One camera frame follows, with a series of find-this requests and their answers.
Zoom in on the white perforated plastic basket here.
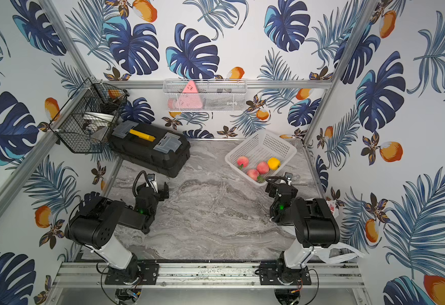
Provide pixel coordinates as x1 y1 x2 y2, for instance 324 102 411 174
225 130 297 188

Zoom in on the pink peach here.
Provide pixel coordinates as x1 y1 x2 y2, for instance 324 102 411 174
256 161 270 175
247 169 260 181
236 156 249 170

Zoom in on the white plastic bag red print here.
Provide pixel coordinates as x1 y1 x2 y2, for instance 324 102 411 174
312 198 365 264

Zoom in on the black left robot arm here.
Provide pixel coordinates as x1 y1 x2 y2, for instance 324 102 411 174
65 171 170 286

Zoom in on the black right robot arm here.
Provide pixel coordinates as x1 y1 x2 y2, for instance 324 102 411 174
256 174 340 287

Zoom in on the yellow fruit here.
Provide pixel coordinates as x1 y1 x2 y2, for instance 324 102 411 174
267 158 281 171

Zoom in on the pink triangular item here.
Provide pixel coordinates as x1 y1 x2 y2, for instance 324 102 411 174
173 80 203 111

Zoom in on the black toolbox yellow handle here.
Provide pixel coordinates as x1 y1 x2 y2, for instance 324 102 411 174
108 120 191 178

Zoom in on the black wire basket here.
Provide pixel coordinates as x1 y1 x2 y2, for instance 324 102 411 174
48 78 129 154

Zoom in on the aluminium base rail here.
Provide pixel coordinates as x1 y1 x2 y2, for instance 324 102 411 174
52 261 365 289

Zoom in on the white mesh wall shelf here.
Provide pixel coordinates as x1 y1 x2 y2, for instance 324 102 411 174
162 79 247 112

